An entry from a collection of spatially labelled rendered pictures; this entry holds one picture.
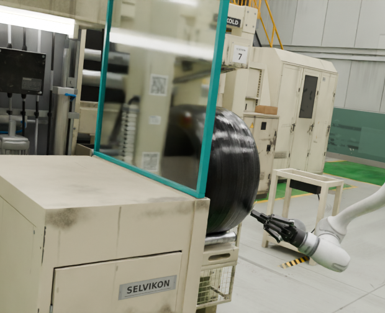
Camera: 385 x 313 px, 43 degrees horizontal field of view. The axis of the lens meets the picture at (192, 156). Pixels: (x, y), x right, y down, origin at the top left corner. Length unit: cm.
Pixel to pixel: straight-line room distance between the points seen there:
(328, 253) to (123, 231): 120
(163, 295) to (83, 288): 21
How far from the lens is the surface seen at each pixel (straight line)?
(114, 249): 104
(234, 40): 240
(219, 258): 211
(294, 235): 208
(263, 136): 699
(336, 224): 219
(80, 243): 100
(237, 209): 195
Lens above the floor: 152
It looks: 8 degrees down
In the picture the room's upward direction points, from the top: 7 degrees clockwise
